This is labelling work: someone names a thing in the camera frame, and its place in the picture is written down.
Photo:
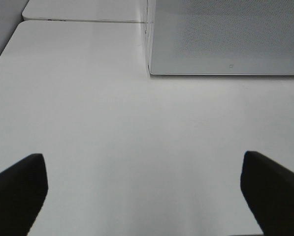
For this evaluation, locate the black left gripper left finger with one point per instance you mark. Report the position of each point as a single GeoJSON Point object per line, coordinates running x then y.
{"type": "Point", "coordinates": [23, 190]}

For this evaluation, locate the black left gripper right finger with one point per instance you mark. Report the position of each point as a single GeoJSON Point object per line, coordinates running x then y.
{"type": "Point", "coordinates": [268, 189]}

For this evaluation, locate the white microwave door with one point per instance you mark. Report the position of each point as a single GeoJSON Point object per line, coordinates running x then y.
{"type": "Point", "coordinates": [221, 37]}

